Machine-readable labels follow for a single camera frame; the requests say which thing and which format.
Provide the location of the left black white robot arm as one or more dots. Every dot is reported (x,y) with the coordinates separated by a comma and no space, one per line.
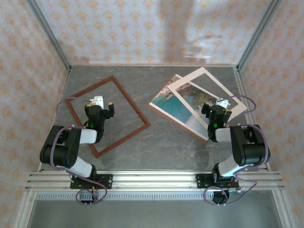
(61,147)

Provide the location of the brown wooden picture frame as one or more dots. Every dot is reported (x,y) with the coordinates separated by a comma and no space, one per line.
(133,102)

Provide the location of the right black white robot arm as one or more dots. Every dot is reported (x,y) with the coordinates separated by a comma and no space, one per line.
(247,147)

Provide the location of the white photo mat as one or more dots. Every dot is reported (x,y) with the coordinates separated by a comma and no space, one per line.
(183,82)

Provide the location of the brown fibreboard backing board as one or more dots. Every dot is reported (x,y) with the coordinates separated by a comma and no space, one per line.
(177,123)

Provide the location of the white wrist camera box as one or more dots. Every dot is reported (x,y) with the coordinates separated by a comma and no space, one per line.
(223,103)
(97,101)

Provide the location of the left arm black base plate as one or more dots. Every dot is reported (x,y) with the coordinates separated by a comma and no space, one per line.
(107,181)

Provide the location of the seaside landscape photo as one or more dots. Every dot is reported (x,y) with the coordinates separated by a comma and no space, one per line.
(166,104)

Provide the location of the aluminium table side rail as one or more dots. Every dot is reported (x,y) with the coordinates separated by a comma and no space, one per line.
(242,85)

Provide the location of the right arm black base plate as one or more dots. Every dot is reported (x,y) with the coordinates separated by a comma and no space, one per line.
(203,181)

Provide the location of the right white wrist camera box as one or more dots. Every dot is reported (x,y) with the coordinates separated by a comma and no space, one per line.
(223,103)

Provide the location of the aluminium corner post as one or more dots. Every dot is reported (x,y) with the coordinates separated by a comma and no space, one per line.
(51,35)
(259,35)

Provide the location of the aluminium mounting rail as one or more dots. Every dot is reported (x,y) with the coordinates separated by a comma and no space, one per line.
(152,179)

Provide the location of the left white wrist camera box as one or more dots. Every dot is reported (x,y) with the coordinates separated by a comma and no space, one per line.
(97,101)

